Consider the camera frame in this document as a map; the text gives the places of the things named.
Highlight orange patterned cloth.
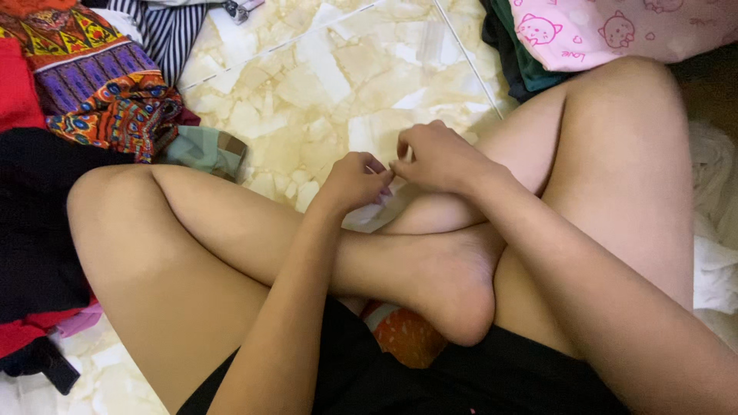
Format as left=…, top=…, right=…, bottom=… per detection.
left=360, top=300, right=449, bottom=370

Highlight black shorts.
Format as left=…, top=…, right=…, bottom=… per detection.
left=176, top=297, right=632, bottom=415

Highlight pink cat print pillow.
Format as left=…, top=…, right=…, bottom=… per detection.
left=509, top=0, right=738, bottom=73

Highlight pale green folded cloth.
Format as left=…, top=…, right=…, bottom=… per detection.
left=158, top=125, right=249, bottom=184

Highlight dark green black clothes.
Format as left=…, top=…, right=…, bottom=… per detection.
left=479, top=0, right=577, bottom=105

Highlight grey metal clip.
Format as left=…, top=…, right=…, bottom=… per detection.
left=222, top=0, right=266, bottom=25

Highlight heap of colourful clothes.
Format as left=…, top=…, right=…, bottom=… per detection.
left=0, top=0, right=201, bottom=395

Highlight small white cloth piece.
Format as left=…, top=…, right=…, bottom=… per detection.
left=341, top=147, right=417, bottom=234

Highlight person's right hand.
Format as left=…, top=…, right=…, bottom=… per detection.
left=389, top=120, right=504, bottom=196

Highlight striped black white garment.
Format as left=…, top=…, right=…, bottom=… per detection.
left=106, top=0, right=209, bottom=87

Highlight person's right leg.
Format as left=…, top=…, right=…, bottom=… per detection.
left=377, top=56, right=695, bottom=358

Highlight person's left leg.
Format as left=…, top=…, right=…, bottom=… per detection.
left=66, top=164, right=505, bottom=415

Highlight person's left hand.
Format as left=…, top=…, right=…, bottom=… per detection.
left=315, top=151, right=395, bottom=215

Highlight white cloth heap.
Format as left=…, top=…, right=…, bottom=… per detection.
left=689, top=121, right=738, bottom=347

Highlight person's leg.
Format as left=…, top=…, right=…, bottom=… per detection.
left=377, top=56, right=695, bottom=358
left=66, top=164, right=505, bottom=415

